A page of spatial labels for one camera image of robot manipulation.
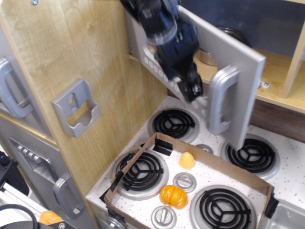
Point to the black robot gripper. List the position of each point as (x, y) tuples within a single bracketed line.
[(176, 43)]

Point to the grey toy microwave door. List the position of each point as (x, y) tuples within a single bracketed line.
[(240, 98)]

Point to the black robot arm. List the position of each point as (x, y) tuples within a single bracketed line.
[(144, 10)]

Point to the black back left burner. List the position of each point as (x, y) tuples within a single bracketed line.
[(177, 123)]

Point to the black burner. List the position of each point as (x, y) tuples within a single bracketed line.
[(146, 177), (221, 207), (257, 156), (177, 123)]

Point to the white plastic hook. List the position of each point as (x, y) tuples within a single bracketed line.
[(264, 84)]

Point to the silver small hidden stove knob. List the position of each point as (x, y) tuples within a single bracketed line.
[(205, 148)]

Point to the yellow toy lemon half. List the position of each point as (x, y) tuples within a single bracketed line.
[(186, 161)]

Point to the black front left burner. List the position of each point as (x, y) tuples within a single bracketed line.
[(146, 177)]

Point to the silver middle stove knob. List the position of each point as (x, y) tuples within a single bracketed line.
[(185, 181)]

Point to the black back right burner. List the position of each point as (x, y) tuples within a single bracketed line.
[(257, 156)]

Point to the orange toy pumpkin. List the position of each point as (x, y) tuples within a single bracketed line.
[(173, 196)]

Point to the black front right burner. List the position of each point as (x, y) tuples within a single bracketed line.
[(221, 207)]

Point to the silver front stove knob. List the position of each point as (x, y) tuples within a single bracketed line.
[(163, 217)]

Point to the grey ice dispenser panel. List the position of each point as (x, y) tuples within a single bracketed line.
[(38, 164)]

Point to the silver oven knob bottom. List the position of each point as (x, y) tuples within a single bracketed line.
[(109, 222)]

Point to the grey toy sink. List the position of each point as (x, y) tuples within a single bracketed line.
[(286, 216)]

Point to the black device left edge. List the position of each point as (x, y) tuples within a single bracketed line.
[(10, 174)]

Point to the orange toy at bottom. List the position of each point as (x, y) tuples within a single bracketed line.
[(49, 217)]

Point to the silver microwave door handle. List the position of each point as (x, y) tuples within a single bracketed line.
[(218, 87)]

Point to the grey wall phone holder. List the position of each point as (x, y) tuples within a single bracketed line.
[(70, 101)]

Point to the silver upper fridge handle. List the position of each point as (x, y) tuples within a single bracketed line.
[(7, 99)]

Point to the silver fridge handle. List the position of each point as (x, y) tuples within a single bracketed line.
[(59, 191), (7, 99)]

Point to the brown cardboard frame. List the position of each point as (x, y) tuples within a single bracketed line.
[(208, 170)]

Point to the silver lower fridge handle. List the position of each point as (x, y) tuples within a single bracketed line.
[(59, 191)]

